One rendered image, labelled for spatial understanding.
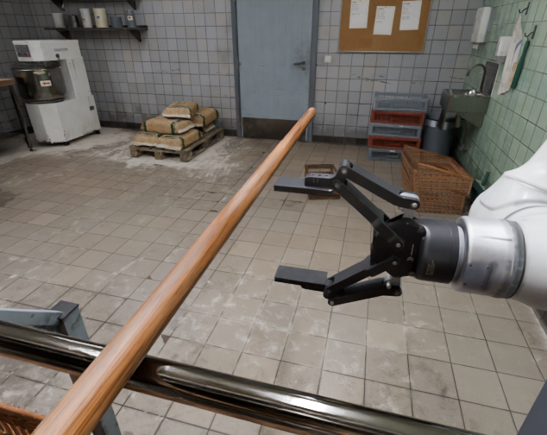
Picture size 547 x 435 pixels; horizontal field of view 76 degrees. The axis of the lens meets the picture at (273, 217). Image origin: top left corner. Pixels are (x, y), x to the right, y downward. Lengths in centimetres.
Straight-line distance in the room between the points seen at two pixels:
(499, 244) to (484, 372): 165
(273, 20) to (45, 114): 324
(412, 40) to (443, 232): 463
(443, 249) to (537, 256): 9
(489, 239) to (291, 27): 478
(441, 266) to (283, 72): 481
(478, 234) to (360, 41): 463
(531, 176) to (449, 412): 139
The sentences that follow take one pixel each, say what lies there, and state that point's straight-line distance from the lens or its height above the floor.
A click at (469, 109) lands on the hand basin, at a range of 400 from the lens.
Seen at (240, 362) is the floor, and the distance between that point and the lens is 185.
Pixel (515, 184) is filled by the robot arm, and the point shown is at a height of 123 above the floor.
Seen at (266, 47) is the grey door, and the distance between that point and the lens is 519.
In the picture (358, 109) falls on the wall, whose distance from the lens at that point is 510.
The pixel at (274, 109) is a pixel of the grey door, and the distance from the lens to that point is 525.
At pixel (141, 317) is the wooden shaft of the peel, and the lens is 33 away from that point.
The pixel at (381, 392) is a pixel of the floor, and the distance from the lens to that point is 182.
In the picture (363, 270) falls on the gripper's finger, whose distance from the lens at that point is 46.
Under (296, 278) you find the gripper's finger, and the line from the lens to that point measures 49.
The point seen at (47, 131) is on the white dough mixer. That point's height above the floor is 22.
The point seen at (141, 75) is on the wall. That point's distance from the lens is 609.
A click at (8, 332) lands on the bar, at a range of 42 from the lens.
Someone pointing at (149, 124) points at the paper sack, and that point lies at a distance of 475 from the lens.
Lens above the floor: 142
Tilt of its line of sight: 28 degrees down
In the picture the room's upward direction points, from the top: straight up
